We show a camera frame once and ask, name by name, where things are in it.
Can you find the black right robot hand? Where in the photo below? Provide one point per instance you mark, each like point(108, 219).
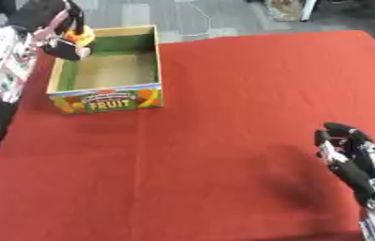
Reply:
point(356, 171)

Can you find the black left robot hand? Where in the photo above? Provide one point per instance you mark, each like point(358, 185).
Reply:
point(34, 14)

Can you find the orange and yellow toy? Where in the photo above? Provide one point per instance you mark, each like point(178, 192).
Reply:
point(82, 37)

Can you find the cardboard box with green inside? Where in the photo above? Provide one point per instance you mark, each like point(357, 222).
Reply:
point(111, 72)

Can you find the tan bag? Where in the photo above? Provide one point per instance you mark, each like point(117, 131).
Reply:
point(285, 9)

